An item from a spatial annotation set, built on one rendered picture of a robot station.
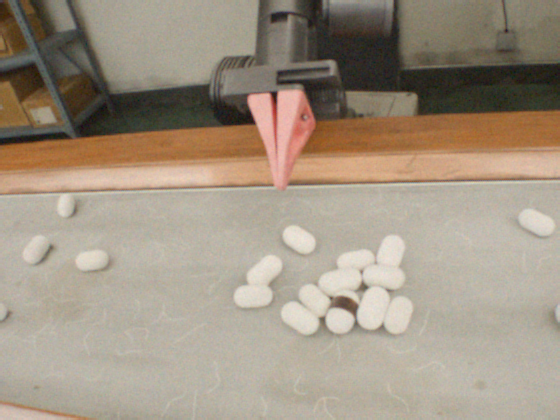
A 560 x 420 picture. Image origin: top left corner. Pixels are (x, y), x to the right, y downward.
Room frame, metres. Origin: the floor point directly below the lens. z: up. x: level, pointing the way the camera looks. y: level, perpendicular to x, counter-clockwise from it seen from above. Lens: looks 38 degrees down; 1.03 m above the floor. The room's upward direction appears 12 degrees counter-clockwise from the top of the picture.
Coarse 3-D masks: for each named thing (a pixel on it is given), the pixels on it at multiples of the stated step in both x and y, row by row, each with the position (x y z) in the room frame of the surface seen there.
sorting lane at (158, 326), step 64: (128, 192) 0.48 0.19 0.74; (192, 192) 0.45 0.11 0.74; (256, 192) 0.42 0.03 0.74; (320, 192) 0.40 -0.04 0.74; (384, 192) 0.38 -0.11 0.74; (448, 192) 0.35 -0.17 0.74; (512, 192) 0.33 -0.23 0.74; (0, 256) 0.40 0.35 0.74; (64, 256) 0.38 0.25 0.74; (128, 256) 0.36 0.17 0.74; (192, 256) 0.34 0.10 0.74; (256, 256) 0.32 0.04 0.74; (320, 256) 0.30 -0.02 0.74; (448, 256) 0.27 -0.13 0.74; (512, 256) 0.25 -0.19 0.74; (64, 320) 0.28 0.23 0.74; (128, 320) 0.27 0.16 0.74; (192, 320) 0.25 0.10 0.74; (256, 320) 0.24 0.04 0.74; (320, 320) 0.23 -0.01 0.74; (448, 320) 0.20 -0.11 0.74; (512, 320) 0.19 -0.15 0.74; (0, 384) 0.22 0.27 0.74; (64, 384) 0.21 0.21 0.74; (128, 384) 0.20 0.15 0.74; (192, 384) 0.19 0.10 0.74; (256, 384) 0.18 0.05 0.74; (320, 384) 0.17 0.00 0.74; (384, 384) 0.16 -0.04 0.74; (448, 384) 0.15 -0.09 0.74; (512, 384) 0.14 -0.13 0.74
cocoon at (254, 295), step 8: (240, 288) 0.26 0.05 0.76; (248, 288) 0.26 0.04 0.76; (256, 288) 0.26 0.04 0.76; (264, 288) 0.26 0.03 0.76; (240, 296) 0.25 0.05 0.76; (248, 296) 0.25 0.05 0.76; (256, 296) 0.25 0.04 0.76; (264, 296) 0.25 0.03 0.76; (240, 304) 0.25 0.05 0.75; (248, 304) 0.25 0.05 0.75; (256, 304) 0.25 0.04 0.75; (264, 304) 0.25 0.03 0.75
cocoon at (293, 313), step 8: (288, 304) 0.23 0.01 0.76; (296, 304) 0.23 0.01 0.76; (288, 312) 0.23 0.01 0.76; (296, 312) 0.22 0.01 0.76; (304, 312) 0.22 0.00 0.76; (312, 312) 0.22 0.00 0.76; (288, 320) 0.22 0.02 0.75; (296, 320) 0.22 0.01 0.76; (304, 320) 0.22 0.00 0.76; (312, 320) 0.22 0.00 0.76; (296, 328) 0.22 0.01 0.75; (304, 328) 0.21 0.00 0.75; (312, 328) 0.21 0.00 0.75
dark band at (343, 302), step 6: (336, 300) 0.23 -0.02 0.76; (342, 300) 0.22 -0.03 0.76; (348, 300) 0.22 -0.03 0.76; (354, 300) 0.22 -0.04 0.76; (330, 306) 0.22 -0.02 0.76; (336, 306) 0.22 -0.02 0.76; (342, 306) 0.22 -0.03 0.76; (348, 306) 0.22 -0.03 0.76; (354, 306) 0.22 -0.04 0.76; (348, 312) 0.21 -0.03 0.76; (354, 312) 0.22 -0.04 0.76; (354, 318) 0.21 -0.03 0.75
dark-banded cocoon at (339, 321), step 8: (352, 296) 0.23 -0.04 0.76; (328, 312) 0.22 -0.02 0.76; (336, 312) 0.21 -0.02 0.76; (344, 312) 0.21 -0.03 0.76; (328, 320) 0.21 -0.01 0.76; (336, 320) 0.21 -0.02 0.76; (344, 320) 0.21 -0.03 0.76; (352, 320) 0.21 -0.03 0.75; (336, 328) 0.21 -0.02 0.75; (344, 328) 0.20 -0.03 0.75
